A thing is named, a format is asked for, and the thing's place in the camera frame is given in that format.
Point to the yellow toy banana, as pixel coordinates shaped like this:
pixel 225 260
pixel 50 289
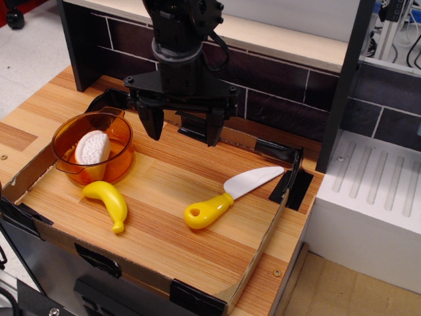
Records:
pixel 113 201

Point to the white orange toy sushi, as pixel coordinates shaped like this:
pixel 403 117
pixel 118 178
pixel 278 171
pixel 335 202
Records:
pixel 92 150

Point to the black chair wheel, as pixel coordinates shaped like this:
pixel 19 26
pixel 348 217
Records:
pixel 15 19

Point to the aluminium frame with cables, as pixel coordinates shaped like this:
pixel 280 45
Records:
pixel 394 35

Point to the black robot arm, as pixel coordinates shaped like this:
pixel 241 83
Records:
pixel 183 26

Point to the cardboard fence with black tape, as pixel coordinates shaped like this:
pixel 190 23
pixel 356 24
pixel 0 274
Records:
pixel 238 265

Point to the orange transparent plastic pot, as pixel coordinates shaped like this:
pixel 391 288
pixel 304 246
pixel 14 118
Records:
pixel 109 120

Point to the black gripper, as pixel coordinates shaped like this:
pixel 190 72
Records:
pixel 182 82

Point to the yellow white toy knife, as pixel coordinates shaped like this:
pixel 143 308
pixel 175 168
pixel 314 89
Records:
pixel 202 214

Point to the white toy sink drainboard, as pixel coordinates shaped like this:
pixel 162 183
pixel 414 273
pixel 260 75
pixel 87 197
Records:
pixel 366 215

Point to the black shelf post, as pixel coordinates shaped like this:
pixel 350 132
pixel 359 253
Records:
pixel 346 84

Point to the light wooden shelf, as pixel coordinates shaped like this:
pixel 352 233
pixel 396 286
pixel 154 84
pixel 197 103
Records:
pixel 245 35

